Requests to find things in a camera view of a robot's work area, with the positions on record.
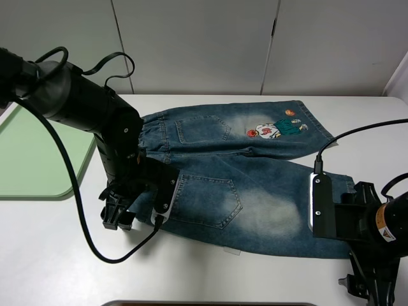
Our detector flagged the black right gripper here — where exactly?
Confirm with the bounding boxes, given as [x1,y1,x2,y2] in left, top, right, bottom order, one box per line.
[335,180,400,306]

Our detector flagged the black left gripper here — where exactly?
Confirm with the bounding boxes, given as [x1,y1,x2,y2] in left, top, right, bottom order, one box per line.
[99,149,177,231]

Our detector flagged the blue denim children's shorts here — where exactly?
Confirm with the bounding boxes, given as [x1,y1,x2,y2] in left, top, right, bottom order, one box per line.
[139,101,349,259]

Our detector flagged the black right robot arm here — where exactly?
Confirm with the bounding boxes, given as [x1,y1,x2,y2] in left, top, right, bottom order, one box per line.
[335,182,407,305]

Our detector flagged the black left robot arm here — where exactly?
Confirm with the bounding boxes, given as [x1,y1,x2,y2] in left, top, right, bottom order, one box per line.
[1,47,179,230]

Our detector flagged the green plastic tray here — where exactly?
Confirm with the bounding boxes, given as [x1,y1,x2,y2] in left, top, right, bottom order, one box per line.
[0,103,97,201]

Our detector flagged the clear tape piece bottom centre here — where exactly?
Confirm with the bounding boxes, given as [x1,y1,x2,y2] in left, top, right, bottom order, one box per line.
[224,247,241,256]

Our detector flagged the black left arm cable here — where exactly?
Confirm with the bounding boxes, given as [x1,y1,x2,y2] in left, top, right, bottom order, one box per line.
[18,46,164,264]

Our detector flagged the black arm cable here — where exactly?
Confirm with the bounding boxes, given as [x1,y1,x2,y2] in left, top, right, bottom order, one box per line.
[313,118,408,175]
[18,46,164,264]

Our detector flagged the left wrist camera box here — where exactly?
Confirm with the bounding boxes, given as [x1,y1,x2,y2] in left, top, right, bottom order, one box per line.
[150,167,179,227]

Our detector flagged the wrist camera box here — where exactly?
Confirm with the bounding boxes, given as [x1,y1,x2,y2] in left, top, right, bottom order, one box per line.
[150,167,179,227]
[308,173,337,239]

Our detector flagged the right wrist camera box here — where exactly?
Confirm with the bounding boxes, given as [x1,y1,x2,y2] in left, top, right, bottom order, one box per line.
[308,173,337,239]

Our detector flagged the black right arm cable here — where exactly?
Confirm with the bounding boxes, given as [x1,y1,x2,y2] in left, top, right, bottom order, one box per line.
[313,118,408,175]

